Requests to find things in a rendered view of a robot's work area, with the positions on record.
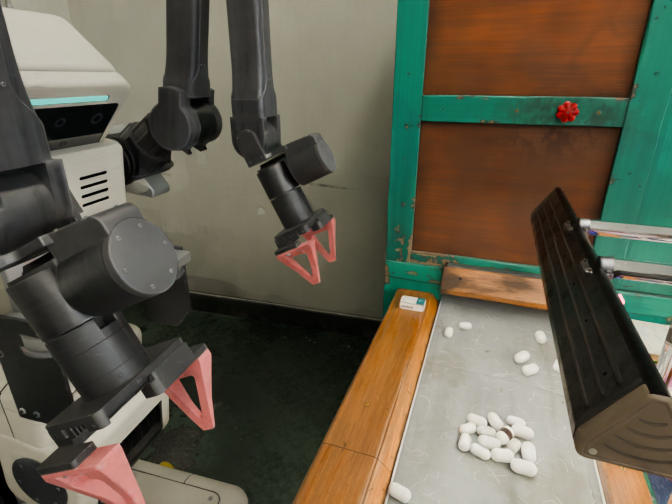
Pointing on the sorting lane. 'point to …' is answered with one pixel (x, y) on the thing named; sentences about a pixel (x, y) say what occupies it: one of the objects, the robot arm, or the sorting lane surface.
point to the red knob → (567, 111)
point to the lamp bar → (600, 352)
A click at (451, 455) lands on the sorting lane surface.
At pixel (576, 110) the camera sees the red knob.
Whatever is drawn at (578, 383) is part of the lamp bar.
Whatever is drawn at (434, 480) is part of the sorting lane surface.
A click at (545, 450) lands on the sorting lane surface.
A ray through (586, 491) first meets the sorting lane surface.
